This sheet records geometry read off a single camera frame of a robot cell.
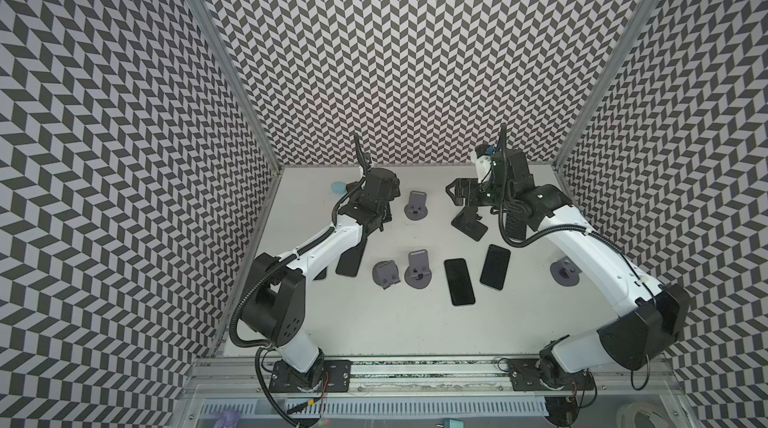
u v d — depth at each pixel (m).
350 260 0.91
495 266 0.89
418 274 0.83
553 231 0.49
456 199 0.69
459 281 0.87
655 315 0.39
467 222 0.94
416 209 1.02
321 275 0.86
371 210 0.66
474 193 0.67
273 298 0.44
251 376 0.65
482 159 0.68
